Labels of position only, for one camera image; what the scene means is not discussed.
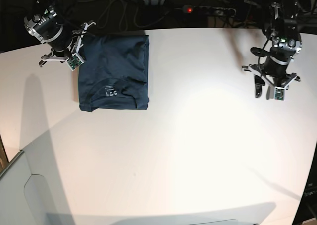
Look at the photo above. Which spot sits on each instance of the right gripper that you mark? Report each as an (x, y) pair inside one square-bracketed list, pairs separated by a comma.
[(66, 44)]

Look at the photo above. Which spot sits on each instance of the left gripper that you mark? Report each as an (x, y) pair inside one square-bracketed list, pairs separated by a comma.
[(271, 73)]

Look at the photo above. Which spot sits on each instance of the dark blue T-shirt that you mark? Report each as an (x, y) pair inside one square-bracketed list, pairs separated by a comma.
[(115, 73)]

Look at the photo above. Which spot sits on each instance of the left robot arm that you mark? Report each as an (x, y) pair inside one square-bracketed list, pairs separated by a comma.
[(283, 43)]

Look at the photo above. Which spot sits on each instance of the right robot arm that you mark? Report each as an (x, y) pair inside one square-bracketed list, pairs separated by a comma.
[(48, 25)]

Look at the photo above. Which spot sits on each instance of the grey panel at table corner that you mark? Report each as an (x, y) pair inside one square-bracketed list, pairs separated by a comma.
[(29, 198)]

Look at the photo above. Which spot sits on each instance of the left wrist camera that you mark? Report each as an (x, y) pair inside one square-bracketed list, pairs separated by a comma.
[(279, 93)]

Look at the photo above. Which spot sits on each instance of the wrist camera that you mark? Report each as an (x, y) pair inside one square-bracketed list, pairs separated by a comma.
[(279, 93), (75, 61)]

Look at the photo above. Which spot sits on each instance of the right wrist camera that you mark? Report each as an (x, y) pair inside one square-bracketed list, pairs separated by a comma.
[(75, 61)]

